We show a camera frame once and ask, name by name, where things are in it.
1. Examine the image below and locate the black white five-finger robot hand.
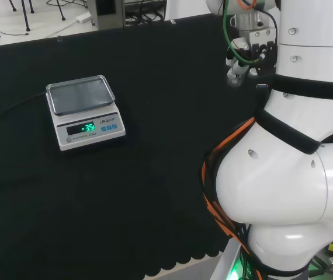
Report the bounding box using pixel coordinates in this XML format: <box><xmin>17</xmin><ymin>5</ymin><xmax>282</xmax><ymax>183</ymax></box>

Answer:
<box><xmin>226</xmin><ymin>37</ymin><xmax>278</xmax><ymax>88</ymax></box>

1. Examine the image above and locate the grey metal cabinet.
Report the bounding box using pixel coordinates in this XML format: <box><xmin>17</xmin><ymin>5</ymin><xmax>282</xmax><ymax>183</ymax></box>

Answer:
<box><xmin>91</xmin><ymin>0</ymin><xmax>127</xmax><ymax>32</ymax></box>

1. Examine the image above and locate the white power strip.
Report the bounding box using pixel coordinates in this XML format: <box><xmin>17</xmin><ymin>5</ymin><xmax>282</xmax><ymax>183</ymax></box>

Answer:
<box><xmin>75</xmin><ymin>12</ymin><xmax>93</xmax><ymax>23</ymax></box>

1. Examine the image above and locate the white electronic balance steel pan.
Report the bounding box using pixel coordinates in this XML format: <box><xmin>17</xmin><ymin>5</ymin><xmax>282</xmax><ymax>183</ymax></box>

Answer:
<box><xmin>46</xmin><ymin>75</ymin><xmax>127</xmax><ymax>152</ymax></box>

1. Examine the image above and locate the black bench cloth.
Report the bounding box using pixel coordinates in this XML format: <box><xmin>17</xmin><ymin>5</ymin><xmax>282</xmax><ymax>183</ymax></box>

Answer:
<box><xmin>0</xmin><ymin>16</ymin><xmax>275</xmax><ymax>280</ymax></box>

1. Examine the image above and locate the black usb cable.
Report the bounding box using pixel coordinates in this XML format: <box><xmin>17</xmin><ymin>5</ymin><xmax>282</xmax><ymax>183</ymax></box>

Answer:
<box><xmin>253</xmin><ymin>82</ymin><xmax>270</xmax><ymax>118</ymax></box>

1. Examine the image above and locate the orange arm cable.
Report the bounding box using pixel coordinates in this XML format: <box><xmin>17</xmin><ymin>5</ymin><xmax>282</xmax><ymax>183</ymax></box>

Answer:
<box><xmin>200</xmin><ymin>116</ymin><xmax>269</xmax><ymax>280</ymax></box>

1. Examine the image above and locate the black balance power cable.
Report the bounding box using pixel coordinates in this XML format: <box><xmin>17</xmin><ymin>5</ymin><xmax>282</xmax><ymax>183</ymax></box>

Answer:
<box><xmin>0</xmin><ymin>91</ymin><xmax>49</xmax><ymax>122</ymax></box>

